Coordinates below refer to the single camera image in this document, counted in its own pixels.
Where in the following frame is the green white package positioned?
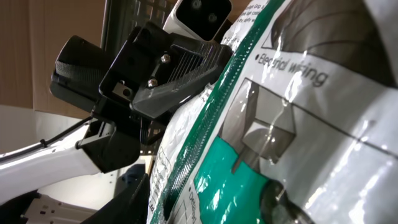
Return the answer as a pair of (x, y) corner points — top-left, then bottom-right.
(146, 0), (397, 224)

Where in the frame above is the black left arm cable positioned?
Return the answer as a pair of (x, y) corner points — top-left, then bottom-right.
(0, 116), (94, 162)

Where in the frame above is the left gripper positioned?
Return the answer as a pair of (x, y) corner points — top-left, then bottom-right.
(98, 21), (234, 144)

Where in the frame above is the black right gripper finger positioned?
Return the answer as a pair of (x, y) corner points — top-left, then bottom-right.
(81, 174), (150, 224)

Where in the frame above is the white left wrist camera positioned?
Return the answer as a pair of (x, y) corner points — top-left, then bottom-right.
(163, 0), (233, 42)

